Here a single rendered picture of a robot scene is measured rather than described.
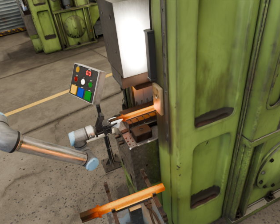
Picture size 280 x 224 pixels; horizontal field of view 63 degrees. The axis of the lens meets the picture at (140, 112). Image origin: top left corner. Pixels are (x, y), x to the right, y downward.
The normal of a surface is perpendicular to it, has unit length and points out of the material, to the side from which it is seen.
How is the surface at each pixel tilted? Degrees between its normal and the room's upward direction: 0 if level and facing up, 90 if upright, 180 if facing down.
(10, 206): 0
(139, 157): 90
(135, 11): 90
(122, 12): 90
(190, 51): 89
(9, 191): 0
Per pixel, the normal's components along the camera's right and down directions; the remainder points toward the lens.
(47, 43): 0.48, 0.47
